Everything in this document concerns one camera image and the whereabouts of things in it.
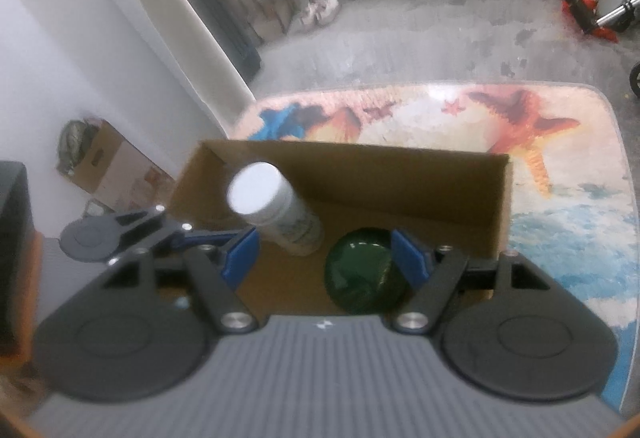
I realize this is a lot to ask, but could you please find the pair of white shoes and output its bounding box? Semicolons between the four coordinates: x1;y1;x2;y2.
297;0;341;29

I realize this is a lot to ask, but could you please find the brown cardboard box with print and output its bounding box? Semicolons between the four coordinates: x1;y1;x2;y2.
168;140;512;320

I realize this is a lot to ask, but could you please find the dark green round jar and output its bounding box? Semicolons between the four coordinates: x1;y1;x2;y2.
324;227;410;315

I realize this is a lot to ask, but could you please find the white supplement bottle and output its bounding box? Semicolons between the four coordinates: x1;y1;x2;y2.
227;162;324;256

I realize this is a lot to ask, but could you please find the red plastic bag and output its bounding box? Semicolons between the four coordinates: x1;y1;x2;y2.
562;0;618;43

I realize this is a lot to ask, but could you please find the small cardboard box on floor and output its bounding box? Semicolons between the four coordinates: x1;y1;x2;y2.
58;119;175;212

